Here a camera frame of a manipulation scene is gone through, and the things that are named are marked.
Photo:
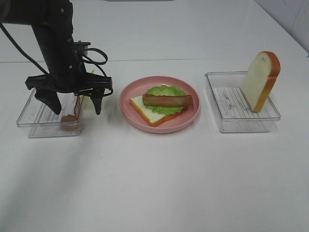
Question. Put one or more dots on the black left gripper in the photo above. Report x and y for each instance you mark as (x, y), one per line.
(66, 71)

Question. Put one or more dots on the short bacon strip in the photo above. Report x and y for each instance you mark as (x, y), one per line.
(70, 122)

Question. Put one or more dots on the white bread slice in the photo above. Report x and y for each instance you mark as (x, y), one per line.
(152, 119)

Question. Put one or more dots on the green lettuce leaf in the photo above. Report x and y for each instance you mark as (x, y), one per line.
(168, 91)

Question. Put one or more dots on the long bacon strip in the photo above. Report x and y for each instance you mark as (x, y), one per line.
(167, 101)

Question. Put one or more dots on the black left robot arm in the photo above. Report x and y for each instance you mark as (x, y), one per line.
(51, 22)

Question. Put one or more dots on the yellow cheese slice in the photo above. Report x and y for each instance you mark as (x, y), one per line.
(82, 97)

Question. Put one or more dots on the pink round plate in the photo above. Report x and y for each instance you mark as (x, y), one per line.
(140, 86)

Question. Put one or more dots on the clear plastic bread tray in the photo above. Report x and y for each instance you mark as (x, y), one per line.
(231, 111)

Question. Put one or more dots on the standing bread slice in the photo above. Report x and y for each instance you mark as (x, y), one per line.
(260, 79)

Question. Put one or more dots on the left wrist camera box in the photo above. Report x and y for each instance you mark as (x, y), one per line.
(81, 47)

